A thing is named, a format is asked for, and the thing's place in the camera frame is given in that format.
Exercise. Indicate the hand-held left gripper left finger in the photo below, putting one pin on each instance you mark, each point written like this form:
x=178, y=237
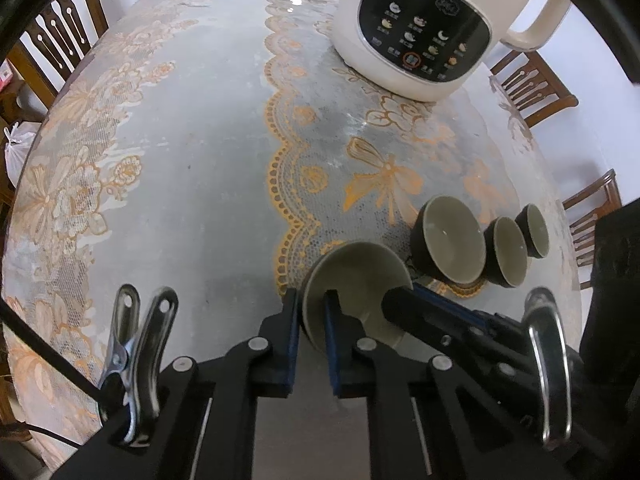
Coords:
x=291, y=340

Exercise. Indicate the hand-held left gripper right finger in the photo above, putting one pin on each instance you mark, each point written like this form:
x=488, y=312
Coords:
x=334, y=350

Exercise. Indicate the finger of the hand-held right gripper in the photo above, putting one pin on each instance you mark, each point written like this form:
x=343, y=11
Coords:
x=460, y=304
x=430, y=317

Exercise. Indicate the dark green-glazed bowl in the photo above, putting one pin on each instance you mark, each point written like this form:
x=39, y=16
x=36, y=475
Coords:
x=360, y=277
x=509, y=252
x=452, y=240
x=536, y=230

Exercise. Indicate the dark wooden chair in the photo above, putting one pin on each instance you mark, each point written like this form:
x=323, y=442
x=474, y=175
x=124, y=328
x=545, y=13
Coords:
x=532, y=87
x=587, y=225
x=60, y=35

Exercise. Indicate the metal spring clamp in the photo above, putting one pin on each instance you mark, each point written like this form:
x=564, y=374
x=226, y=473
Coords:
x=135, y=355
x=550, y=360

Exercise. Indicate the orange-edged lace table runner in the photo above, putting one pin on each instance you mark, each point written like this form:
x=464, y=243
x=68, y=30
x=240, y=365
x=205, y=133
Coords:
x=320, y=175

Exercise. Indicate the cream electric soy milk maker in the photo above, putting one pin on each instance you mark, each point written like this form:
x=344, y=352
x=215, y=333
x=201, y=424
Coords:
x=380, y=60

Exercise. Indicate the white plastic bag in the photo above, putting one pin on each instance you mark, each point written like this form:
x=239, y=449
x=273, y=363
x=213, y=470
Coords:
x=20, y=152

